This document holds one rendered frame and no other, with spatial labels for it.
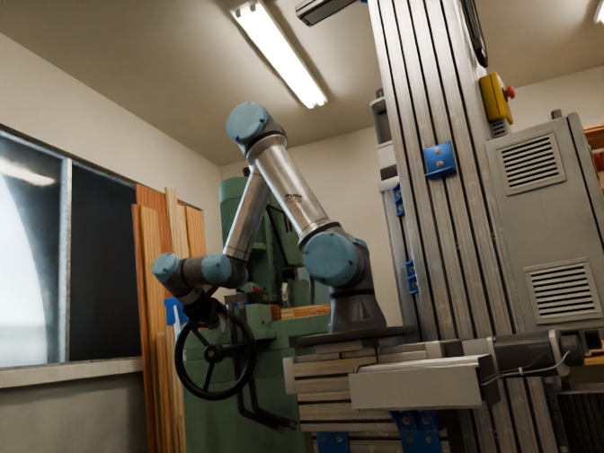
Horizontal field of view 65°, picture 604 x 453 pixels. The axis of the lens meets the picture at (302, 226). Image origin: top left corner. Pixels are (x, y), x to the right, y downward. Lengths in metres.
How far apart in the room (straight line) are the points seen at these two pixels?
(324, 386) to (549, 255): 0.60
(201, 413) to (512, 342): 1.15
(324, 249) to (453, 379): 0.37
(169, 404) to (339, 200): 2.24
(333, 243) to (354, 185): 3.29
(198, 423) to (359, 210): 2.83
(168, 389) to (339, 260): 2.36
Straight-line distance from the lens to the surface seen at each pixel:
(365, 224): 4.21
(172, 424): 3.29
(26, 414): 2.89
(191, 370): 1.84
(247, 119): 1.23
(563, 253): 1.17
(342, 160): 4.43
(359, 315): 1.17
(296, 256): 2.06
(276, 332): 1.71
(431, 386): 0.96
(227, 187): 1.96
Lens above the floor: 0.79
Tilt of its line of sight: 15 degrees up
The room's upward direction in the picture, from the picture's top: 7 degrees counter-clockwise
